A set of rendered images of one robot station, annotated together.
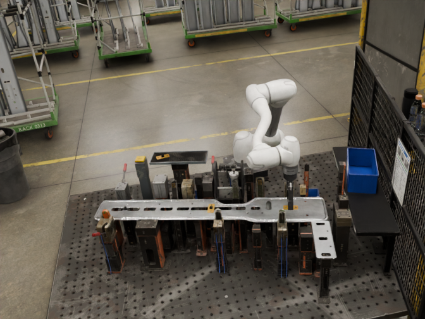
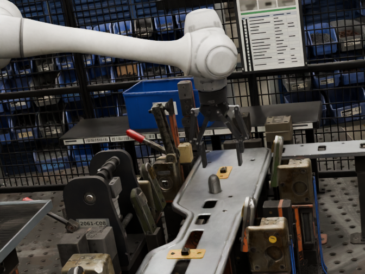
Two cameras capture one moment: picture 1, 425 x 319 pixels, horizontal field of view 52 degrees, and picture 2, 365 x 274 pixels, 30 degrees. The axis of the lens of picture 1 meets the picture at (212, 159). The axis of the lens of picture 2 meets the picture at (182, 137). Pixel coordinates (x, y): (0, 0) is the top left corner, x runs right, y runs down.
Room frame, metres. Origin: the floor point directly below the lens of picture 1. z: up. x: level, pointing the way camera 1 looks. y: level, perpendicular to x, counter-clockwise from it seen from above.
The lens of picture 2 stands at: (1.84, 1.36, 1.71)
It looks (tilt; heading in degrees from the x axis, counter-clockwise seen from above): 18 degrees down; 278
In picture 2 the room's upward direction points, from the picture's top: 9 degrees counter-clockwise
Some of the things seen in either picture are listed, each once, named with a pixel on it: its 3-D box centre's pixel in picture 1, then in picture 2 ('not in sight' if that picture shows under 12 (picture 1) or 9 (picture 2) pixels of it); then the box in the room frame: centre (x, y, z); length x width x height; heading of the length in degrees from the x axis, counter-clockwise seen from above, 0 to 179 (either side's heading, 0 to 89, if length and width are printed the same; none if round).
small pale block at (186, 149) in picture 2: (301, 210); (193, 200); (2.10, -0.52, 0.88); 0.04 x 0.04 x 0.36; 81
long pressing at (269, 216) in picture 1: (207, 209); (187, 260); (2.06, 0.06, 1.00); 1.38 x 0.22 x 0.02; 81
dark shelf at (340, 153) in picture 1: (361, 185); (189, 123); (2.13, -0.88, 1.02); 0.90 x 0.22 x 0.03; 171
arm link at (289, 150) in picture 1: (288, 150); (205, 39); (1.99, -0.41, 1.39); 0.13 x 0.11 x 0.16; 102
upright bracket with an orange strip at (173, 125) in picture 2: (305, 198); (182, 178); (2.13, -0.55, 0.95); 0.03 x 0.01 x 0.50; 81
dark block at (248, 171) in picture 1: (250, 198); not in sight; (2.24, -0.22, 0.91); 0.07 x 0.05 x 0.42; 171
